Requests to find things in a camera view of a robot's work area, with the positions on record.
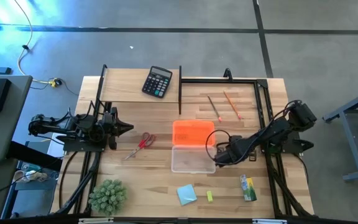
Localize black metal rig frame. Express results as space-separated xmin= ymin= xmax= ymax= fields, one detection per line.
xmin=54 ymin=67 xmax=315 ymax=218

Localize blue-grey metal stand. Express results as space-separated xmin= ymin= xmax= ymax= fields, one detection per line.
xmin=321 ymin=84 xmax=358 ymax=182

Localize red handled scissors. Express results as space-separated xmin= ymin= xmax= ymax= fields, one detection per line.
xmin=122 ymin=131 xmax=157 ymax=161

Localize grey side table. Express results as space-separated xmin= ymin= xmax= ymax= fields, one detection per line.
xmin=0 ymin=74 xmax=34 ymax=164

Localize green artificial plant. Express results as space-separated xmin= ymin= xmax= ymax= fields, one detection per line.
xmin=87 ymin=179 xmax=129 ymax=217

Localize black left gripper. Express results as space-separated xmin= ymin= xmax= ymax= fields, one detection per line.
xmin=101 ymin=106 xmax=135 ymax=151

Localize dark pencil pink eraser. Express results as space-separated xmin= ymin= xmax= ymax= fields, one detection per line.
xmin=206 ymin=95 xmax=223 ymax=123

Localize wooden shelf black posts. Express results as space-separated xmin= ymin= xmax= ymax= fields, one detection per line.
xmin=97 ymin=64 xmax=183 ymax=115

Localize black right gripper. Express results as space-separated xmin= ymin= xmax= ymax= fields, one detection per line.
xmin=214 ymin=143 xmax=248 ymax=167

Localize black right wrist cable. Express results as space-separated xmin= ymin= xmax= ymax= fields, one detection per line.
xmin=204 ymin=129 xmax=233 ymax=161

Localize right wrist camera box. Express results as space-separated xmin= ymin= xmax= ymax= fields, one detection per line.
xmin=229 ymin=135 xmax=245 ymax=147

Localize silver bracket plate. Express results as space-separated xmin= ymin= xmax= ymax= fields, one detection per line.
xmin=252 ymin=218 xmax=288 ymax=224
xmin=78 ymin=217 xmax=114 ymax=224

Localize blue sticky note pad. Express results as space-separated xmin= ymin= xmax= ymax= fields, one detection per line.
xmin=176 ymin=184 xmax=198 ymax=207

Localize beige tape roll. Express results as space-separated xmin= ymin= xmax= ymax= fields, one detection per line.
xmin=12 ymin=169 xmax=48 ymax=184

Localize yellow floor cable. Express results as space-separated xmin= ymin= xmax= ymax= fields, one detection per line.
xmin=12 ymin=0 xmax=51 ymax=85

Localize yellow cable connector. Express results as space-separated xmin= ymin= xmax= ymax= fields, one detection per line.
xmin=48 ymin=77 xmax=63 ymax=88

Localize clear pencil box orange lid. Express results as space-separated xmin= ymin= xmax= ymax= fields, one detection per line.
xmin=170 ymin=119 xmax=217 ymax=174

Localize orange pencil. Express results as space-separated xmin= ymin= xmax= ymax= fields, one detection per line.
xmin=223 ymin=90 xmax=243 ymax=121

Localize black power cable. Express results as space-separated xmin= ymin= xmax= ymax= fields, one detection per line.
xmin=57 ymin=151 xmax=79 ymax=210

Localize black desk calculator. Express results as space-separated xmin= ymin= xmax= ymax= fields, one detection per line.
xmin=141 ymin=65 xmax=173 ymax=99

